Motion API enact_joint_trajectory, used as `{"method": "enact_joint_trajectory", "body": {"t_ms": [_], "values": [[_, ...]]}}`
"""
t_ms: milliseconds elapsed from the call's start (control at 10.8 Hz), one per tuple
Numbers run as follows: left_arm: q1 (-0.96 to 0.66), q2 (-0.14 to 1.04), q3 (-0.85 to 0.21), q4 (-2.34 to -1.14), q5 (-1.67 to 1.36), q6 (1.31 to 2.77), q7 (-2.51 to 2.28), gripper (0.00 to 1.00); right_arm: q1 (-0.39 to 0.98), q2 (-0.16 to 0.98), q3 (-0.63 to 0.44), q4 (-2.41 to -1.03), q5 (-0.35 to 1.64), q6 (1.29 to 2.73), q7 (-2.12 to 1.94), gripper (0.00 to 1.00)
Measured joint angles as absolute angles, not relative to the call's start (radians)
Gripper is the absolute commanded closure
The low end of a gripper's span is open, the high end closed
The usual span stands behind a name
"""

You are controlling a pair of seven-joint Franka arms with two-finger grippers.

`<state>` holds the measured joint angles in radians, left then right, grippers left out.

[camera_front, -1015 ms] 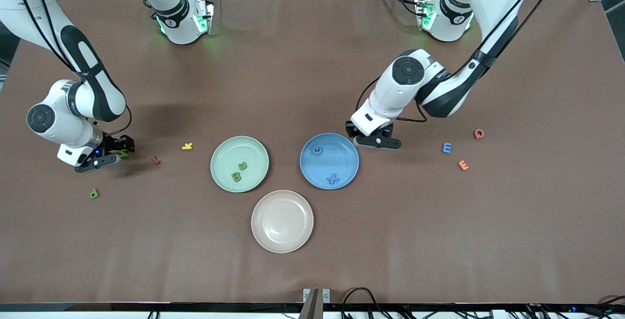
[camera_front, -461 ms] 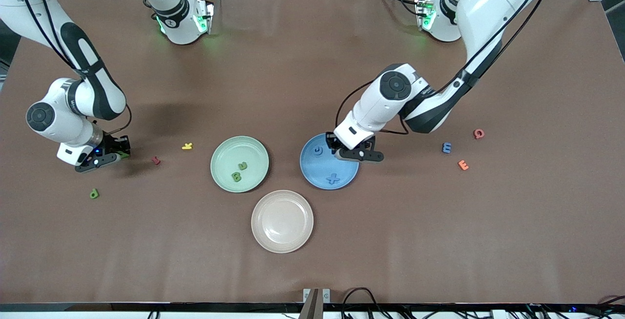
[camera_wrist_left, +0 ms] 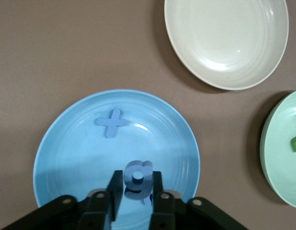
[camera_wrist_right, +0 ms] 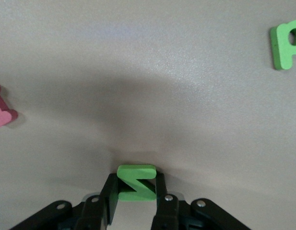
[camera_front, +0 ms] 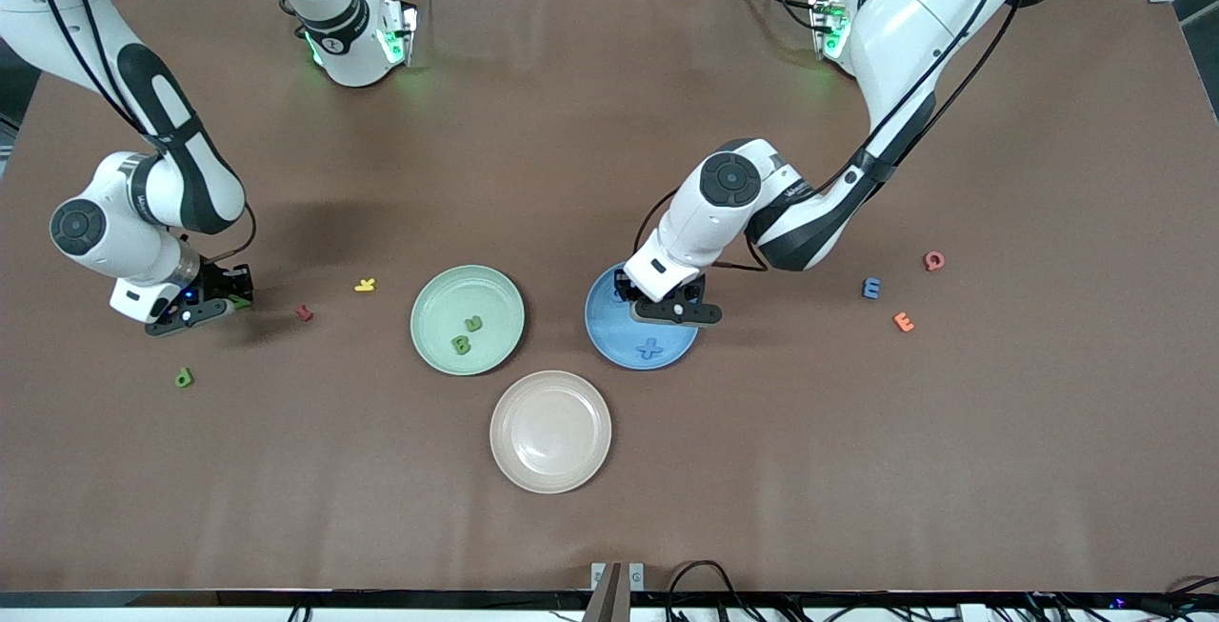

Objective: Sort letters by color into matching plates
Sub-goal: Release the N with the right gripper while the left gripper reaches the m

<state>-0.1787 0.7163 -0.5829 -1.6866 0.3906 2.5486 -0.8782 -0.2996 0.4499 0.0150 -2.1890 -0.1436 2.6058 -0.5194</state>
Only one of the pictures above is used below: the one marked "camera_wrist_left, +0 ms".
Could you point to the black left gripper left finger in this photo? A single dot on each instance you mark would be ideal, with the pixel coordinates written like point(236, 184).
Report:
point(95, 210)

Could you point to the blue foam lowercase g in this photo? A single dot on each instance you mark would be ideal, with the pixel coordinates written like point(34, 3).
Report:
point(134, 183)

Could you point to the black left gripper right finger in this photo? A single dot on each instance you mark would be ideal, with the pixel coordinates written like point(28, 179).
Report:
point(167, 213)

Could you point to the beige plate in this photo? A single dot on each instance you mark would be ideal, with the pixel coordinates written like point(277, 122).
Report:
point(224, 43)

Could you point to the brown table cover mat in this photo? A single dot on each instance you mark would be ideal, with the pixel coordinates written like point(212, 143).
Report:
point(42, 48)

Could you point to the blue plate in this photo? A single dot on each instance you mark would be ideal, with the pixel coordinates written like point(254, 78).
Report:
point(78, 155)

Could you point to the green plate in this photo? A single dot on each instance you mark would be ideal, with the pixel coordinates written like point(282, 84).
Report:
point(279, 155)

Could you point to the blue foam letter X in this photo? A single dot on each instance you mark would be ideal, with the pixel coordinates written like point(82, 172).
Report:
point(111, 123)

